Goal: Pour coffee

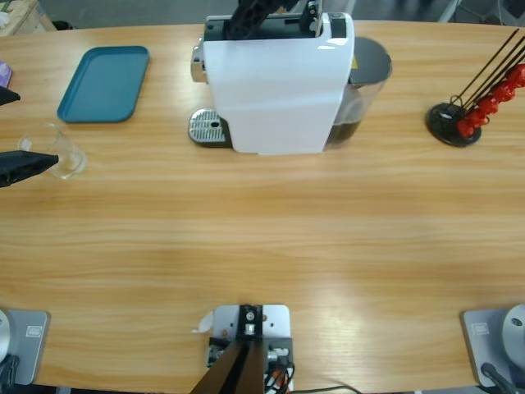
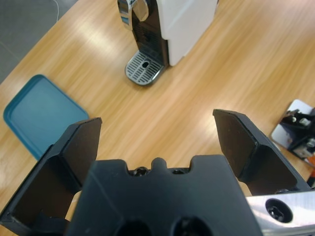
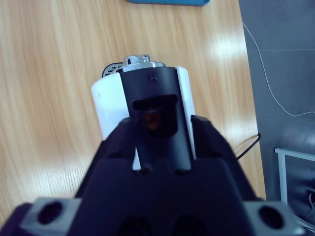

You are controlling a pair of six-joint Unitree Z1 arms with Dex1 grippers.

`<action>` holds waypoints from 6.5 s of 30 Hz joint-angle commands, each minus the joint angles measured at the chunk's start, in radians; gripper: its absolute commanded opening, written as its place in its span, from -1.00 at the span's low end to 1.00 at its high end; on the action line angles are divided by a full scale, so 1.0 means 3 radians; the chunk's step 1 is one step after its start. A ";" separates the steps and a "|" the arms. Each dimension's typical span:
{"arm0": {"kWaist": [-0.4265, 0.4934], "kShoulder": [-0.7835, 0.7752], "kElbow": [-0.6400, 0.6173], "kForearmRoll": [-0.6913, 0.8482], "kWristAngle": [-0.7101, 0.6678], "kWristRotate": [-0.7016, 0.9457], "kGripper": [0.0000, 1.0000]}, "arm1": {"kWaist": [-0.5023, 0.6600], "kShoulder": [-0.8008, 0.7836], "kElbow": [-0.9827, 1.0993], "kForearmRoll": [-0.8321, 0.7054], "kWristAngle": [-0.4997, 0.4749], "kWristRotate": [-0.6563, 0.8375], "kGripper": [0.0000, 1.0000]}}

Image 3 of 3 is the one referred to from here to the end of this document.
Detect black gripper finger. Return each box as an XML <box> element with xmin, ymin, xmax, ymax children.
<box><xmin>83</xmin><ymin>117</ymin><xmax>143</xmax><ymax>185</ymax></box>
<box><xmin>190</xmin><ymin>115</ymin><xmax>258</xmax><ymax>202</ymax></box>

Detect orange coffee capsule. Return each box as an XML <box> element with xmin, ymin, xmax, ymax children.
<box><xmin>143</xmin><ymin>109</ymin><xmax>162</xmax><ymax>131</ymax></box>

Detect black coffee machine power cable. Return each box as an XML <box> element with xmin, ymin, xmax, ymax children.
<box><xmin>235</xmin><ymin>132</ymin><xmax>262</xmax><ymax>160</ymax></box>

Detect teal plastic tray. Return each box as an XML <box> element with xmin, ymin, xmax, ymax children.
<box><xmin>126</xmin><ymin>0</ymin><xmax>212</xmax><ymax>7</ymax></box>

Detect white capsule coffee machine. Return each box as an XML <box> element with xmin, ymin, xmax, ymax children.
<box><xmin>90</xmin><ymin>54</ymin><xmax>197</xmax><ymax>171</ymax></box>

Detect white metal frame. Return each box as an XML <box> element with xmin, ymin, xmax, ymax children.
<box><xmin>274</xmin><ymin>147</ymin><xmax>315</xmax><ymax>205</ymax></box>

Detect thin white cable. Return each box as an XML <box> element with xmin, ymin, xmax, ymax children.
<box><xmin>242</xmin><ymin>21</ymin><xmax>315</xmax><ymax>118</ymax></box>

